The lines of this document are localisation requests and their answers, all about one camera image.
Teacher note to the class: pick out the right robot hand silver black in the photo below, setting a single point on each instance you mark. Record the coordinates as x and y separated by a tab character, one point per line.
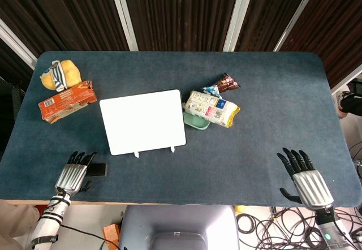
309	186

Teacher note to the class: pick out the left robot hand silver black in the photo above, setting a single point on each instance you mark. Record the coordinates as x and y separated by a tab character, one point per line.
71	176

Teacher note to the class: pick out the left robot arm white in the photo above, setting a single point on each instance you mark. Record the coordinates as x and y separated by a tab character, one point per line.
49	219

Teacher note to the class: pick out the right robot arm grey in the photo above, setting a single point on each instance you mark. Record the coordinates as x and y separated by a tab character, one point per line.
329	228

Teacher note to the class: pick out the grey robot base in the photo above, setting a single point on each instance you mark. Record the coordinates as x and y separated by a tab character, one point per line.
178	228

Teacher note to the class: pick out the small black block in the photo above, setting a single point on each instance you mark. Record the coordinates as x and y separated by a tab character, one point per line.
96	170

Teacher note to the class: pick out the white rectangular board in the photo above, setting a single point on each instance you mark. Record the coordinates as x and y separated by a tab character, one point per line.
142	121

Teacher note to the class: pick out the orange block on floor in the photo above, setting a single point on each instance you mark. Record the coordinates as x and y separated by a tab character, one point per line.
111	233

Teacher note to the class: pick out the orange cardboard box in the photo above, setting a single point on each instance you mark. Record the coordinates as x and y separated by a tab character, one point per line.
68	105

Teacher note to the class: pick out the person's shoe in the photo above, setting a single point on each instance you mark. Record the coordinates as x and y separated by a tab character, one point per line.
340	104

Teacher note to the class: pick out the yellow plush toy striped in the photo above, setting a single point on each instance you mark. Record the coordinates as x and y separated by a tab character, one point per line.
60	74

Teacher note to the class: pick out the blue felt table mat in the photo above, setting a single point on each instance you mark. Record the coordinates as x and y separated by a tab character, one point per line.
181	125

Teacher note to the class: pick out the white yellow snack bag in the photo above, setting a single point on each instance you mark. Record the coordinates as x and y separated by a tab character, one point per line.
210	108

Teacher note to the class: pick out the brown snack wrapper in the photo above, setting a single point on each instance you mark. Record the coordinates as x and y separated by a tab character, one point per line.
227	83

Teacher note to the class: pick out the green plastic dish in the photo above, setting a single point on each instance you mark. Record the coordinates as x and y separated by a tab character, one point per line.
195	120

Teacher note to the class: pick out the blue white snack packet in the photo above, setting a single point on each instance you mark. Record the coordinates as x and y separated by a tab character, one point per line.
211	90

